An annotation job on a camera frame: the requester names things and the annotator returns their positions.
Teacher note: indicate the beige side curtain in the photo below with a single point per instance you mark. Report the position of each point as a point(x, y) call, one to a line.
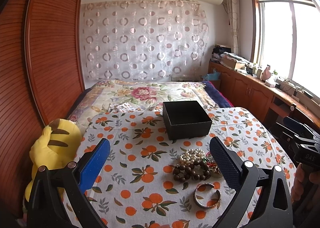
point(233, 15)

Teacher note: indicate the red-brown wooden wardrobe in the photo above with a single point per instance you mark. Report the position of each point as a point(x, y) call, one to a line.
point(41, 78)

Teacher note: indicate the pink ceramic figurine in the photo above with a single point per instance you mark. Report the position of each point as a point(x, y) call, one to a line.
point(266, 73)

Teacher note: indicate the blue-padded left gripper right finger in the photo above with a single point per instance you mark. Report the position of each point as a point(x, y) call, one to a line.
point(273, 207)

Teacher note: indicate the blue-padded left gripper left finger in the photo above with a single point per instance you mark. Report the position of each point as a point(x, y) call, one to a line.
point(45, 206)

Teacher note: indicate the wooden sideboard cabinet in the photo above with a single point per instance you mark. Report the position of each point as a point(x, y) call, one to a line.
point(268, 105)

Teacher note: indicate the silver patterned bangle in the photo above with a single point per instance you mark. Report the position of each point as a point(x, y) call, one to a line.
point(207, 195)

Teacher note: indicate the stack of books and papers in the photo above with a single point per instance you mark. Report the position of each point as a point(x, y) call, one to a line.
point(224, 56)

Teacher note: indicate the window with wooden frame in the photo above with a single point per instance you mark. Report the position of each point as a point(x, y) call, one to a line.
point(287, 41)

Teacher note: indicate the dark blue blanket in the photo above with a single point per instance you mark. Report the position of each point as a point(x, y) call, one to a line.
point(216, 95)

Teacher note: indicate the yellow plush toy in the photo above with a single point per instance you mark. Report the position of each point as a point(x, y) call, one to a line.
point(55, 148)

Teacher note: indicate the floral bed quilt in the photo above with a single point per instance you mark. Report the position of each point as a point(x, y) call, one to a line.
point(110, 95)

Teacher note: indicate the circle-pattern sheer curtain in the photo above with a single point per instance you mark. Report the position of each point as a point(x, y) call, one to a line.
point(142, 40)

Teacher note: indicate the person's right hand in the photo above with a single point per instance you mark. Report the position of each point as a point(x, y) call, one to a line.
point(301, 176)

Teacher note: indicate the black square jewelry box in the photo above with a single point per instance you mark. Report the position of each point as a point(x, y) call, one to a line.
point(185, 119)

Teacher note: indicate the orange-print white tablecloth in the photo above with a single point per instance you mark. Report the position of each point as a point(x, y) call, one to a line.
point(136, 187)

